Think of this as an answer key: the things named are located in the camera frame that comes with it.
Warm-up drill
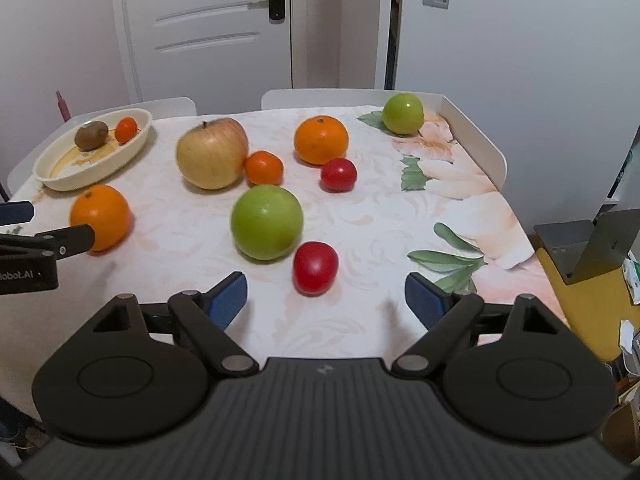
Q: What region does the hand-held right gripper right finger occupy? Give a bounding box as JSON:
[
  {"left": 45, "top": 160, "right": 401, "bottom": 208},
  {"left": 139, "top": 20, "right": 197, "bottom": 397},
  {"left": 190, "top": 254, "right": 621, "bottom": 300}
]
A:
[{"left": 391, "top": 272, "right": 563, "bottom": 377}]

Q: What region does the yellow red apple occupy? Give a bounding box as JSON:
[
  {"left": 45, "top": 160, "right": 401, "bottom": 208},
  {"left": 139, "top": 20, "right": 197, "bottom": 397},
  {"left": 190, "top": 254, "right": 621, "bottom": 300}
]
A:
[{"left": 175, "top": 117, "right": 250, "bottom": 191}]

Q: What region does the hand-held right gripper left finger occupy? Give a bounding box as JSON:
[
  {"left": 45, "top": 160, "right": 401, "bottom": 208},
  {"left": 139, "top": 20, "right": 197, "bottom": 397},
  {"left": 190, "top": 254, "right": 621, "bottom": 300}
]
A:
[{"left": 91, "top": 271, "right": 261, "bottom": 377}]

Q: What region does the large orange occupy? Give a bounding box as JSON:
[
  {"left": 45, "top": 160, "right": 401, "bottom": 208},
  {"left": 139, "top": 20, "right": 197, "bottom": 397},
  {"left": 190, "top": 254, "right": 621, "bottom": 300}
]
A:
[{"left": 293, "top": 115, "right": 349, "bottom": 166}]

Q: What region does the white panel door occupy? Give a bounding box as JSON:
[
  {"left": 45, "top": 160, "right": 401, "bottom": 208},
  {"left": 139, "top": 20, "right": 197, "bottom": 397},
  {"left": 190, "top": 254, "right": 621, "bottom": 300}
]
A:
[{"left": 110, "top": 0, "right": 294, "bottom": 107}]

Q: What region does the yellow stool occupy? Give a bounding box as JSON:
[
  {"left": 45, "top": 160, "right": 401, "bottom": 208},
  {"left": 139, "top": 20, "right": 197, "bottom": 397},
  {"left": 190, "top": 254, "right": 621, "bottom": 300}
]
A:
[{"left": 536, "top": 247, "right": 640, "bottom": 363}]

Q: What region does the green white packet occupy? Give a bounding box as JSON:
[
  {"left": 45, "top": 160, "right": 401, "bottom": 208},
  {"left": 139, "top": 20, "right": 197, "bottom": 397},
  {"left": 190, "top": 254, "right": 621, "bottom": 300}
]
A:
[{"left": 622, "top": 259, "right": 640, "bottom": 306}]

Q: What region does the oval red tomato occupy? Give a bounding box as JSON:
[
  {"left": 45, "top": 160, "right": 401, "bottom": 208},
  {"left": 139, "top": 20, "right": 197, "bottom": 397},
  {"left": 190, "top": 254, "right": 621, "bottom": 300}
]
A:
[{"left": 292, "top": 241, "right": 339, "bottom": 295}]

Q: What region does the cream oval dish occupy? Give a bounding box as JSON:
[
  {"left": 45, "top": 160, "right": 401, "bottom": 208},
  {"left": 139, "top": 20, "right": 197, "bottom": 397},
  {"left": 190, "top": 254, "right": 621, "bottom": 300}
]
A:
[{"left": 32, "top": 108, "right": 153, "bottom": 192}]

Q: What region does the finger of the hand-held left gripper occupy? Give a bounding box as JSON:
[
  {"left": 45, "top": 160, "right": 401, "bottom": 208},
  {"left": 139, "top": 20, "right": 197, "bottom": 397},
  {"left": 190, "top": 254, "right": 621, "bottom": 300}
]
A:
[
  {"left": 0, "top": 224, "right": 97, "bottom": 261},
  {"left": 0, "top": 201, "right": 35, "bottom": 227}
]

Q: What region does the round red tomato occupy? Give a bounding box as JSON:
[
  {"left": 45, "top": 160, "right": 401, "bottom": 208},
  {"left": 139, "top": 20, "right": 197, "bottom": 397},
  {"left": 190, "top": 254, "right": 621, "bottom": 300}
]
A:
[{"left": 320, "top": 158, "right": 358, "bottom": 193}]

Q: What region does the grey metal stand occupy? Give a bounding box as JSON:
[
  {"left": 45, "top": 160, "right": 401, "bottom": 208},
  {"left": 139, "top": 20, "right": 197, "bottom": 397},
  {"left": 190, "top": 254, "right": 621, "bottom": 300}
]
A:
[{"left": 533, "top": 209, "right": 640, "bottom": 286}]

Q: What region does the small tangerine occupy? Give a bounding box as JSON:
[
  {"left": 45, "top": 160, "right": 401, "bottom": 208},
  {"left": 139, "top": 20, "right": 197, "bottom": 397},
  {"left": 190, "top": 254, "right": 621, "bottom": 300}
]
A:
[{"left": 244, "top": 151, "right": 284, "bottom": 186}]

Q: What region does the small orange tomato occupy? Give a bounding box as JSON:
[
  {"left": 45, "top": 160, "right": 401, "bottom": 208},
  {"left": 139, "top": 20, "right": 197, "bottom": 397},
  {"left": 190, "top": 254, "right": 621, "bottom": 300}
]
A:
[{"left": 115, "top": 117, "right": 139, "bottom": 145}]

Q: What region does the small green apple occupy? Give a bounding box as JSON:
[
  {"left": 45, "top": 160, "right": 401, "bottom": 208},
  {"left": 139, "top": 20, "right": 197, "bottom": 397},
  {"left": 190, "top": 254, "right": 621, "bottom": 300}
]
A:
[{"left": 383, "top": 92, "right": 425, "bottom": 135}]

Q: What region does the large green apple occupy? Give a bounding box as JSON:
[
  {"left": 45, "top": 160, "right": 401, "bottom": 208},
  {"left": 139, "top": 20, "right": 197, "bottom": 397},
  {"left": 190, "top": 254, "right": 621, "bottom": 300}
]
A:
[{"left": 230, "top": 184, "right": 304, "bottom": 261}]

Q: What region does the brown kiwi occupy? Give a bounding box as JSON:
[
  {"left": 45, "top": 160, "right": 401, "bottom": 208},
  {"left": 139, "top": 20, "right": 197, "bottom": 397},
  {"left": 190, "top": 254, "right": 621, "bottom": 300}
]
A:
[{"left": 75, "top": 121, "right": 109, "bottom": 152}]

